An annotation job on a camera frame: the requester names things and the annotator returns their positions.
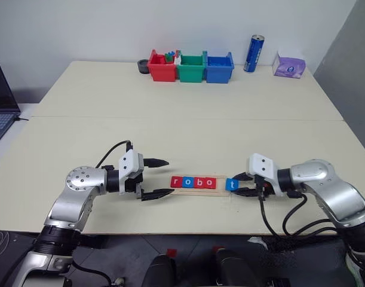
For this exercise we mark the white toy piece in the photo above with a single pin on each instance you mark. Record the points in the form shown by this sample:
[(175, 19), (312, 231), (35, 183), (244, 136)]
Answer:
[(177, 59)]

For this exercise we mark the dark rounded shape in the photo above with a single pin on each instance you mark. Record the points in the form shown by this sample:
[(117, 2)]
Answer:
[(239, 269), (159, 272)]

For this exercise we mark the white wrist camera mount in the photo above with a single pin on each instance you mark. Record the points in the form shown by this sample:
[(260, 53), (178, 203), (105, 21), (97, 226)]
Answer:
[(261, 164), (128, 161)]

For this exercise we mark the red plastic bin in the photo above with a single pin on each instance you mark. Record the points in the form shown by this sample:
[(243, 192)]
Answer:
[(162, 71)]

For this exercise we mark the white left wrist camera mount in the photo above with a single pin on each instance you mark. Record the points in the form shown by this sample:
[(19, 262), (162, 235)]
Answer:
[(128, 161)]

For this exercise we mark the white scrap under table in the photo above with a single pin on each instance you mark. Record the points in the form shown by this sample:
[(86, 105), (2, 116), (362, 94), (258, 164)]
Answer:
[(257, 240)]

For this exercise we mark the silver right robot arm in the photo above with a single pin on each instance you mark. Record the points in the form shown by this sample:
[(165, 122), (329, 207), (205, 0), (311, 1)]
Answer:
[(334, 191)]

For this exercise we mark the blue letter o block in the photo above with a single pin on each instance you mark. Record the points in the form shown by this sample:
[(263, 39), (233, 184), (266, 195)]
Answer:
[(188, 182)]

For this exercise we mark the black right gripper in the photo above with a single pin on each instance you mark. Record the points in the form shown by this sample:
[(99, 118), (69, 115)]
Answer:
[(263, 185)]

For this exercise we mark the tall blue drink can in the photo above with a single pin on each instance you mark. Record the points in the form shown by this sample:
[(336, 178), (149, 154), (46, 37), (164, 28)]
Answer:
[(254, 53)]

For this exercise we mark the green toy brick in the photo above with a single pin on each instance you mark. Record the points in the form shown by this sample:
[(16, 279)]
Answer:
[(169, 58)]

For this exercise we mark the dark open laptop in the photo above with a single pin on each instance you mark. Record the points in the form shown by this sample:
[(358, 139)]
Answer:
[(0, 110)]

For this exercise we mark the red letter o block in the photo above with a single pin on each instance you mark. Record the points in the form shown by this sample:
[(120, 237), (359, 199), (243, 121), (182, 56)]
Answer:
[(210, 183)]

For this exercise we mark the blue plastic bin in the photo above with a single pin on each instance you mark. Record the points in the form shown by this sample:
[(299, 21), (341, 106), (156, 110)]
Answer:
[(218, 74)]

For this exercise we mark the red letter b block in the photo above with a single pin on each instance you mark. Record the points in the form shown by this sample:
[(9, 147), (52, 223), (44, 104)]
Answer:
[(199, 182)]

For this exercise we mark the green plastic bin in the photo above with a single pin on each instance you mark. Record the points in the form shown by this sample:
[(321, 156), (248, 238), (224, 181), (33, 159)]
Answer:
[(191, 74)]

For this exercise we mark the blue letter t block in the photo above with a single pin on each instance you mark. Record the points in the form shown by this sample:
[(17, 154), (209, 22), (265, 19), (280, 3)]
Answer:
[(231, 184)]

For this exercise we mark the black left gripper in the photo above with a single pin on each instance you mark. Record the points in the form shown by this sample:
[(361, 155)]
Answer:
[(135, 182)]

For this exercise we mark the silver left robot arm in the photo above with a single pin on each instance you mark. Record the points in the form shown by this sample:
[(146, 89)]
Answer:
[(80, 180)]

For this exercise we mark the red letter r block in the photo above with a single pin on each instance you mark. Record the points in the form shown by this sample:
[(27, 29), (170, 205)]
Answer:
[(176, 181)]

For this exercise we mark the black round holder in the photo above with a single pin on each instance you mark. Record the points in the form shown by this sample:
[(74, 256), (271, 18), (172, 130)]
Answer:
[(142, 68)]

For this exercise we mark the purple tissue pack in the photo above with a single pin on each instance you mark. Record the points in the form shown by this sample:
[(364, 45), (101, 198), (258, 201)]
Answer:
[(289, 67)]

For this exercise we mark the flat wooden letter tray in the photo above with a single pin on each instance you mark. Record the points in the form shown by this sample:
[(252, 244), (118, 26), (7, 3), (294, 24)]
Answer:
[(197, 192)]

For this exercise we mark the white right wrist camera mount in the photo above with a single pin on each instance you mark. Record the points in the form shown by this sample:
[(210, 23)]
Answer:
[(261, 164)]

